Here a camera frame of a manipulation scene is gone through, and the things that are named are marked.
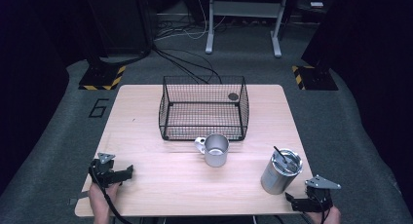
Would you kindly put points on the small white box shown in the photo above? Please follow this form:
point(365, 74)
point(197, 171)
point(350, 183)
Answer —
point(316, 4)

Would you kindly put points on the person's left hand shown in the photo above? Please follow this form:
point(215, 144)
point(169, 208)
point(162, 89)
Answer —
point(99, 193)

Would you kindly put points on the black yellow striped base plate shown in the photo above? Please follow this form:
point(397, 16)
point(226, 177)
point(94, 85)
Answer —
point(316, 78)
point(104, 78)

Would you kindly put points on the black cabinet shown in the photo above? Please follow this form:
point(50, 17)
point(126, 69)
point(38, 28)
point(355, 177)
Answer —
point(120, 19)

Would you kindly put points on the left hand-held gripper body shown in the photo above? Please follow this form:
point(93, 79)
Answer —
point(104, 172)

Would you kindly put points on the dark round disc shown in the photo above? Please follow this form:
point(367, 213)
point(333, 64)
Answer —
point(233, 96)

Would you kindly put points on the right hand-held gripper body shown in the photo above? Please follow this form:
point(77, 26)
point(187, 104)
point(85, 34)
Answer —
point(319, 194)

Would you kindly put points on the person's right hand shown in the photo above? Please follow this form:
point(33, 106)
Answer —
point(328, 216)

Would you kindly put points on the white metal desk frame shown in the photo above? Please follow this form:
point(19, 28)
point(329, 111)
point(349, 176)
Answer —
point(246, 9)

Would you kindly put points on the silver metal mug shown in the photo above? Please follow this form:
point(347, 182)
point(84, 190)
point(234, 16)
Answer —
point(215, 151)

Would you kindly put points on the steel tumbler with lid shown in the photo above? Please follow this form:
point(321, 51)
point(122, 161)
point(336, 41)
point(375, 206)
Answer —
point(281, 173)

